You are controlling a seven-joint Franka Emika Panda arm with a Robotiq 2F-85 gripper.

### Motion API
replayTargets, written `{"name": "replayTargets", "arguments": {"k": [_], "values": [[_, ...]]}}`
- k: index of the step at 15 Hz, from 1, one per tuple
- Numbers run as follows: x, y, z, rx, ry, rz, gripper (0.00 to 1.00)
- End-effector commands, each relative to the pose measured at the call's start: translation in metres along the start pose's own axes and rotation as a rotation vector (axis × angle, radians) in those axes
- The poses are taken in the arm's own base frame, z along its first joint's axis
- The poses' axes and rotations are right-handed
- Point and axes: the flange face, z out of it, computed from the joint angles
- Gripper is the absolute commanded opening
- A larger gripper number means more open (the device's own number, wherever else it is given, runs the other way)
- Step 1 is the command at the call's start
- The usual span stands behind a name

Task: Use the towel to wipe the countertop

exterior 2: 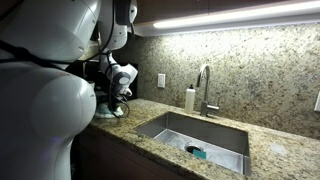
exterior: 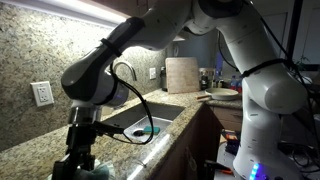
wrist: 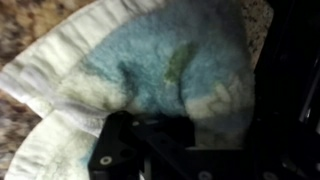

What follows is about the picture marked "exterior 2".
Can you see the stainless steel sink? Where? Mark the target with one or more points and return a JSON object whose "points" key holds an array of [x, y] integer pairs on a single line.
{"points": [[206, 133]]}

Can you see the white power outlet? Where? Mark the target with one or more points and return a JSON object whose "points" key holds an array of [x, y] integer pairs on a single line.
{"points": [[317, 101]]}

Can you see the white and blue towel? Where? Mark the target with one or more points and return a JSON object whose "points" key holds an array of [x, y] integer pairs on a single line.
{"points": [[103, 112]]}

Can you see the wooden lower cabinet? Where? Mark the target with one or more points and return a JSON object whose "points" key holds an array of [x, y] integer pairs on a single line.
{"points": [[110, 160]]}

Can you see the under-cabinet light strip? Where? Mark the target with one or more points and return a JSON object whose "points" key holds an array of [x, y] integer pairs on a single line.
{"points": [[266, 11]]}

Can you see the steel gooseneck faucet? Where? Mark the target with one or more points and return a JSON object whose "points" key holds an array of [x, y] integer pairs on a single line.
{"points": [[206, 108]]}

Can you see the teal green sponge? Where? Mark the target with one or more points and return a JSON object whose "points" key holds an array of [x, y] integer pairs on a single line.
{"points": [[199, 154]]}

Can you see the white soap bottle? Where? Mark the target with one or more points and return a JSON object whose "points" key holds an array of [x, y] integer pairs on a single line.
{"points": [[189, 100]]}

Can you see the white wall outlet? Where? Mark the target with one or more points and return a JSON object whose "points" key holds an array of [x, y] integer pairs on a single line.
{"points": [[161, 80]]}

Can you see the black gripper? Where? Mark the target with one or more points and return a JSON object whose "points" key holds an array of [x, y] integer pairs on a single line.
{"points": [[116, 101]]}

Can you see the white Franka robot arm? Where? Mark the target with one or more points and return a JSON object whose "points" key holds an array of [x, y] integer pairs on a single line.
{"points": [[40, 110]]}

